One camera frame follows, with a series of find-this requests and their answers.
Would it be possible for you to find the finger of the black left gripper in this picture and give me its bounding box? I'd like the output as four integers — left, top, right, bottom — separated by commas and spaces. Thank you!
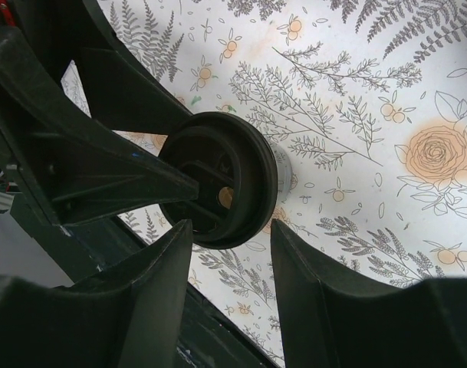
0, 26, 199, 226
14, 1, 192, 134

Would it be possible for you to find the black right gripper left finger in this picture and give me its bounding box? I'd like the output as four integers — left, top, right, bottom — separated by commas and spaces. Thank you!
0, 220, 192, 367

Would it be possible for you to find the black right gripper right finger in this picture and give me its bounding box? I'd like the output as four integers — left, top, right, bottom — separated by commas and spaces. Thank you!
271, 220, 467, 367

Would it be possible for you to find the black plastic cup lid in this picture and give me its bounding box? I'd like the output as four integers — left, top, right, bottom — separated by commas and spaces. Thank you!
159, 112, 278, 249

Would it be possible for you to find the dark paper coffee cup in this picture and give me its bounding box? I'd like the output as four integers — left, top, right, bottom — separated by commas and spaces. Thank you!
268, 140, 293, 202

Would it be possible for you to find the floral patterned table mat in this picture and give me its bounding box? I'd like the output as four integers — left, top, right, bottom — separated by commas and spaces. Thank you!
97, 1, 467, 367

